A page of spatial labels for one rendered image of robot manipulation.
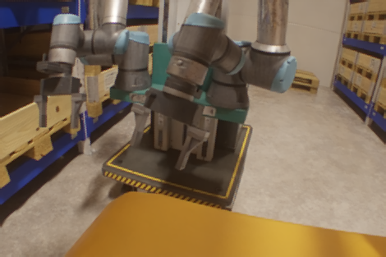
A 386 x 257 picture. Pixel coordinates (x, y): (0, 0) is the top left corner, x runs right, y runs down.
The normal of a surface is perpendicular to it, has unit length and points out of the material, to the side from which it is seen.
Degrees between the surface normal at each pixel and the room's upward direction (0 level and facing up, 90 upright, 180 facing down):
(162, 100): 66
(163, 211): 0
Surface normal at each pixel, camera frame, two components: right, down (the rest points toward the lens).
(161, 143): -0.32, 0.39
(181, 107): -0.36, -0.03
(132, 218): -0.16, -0.92
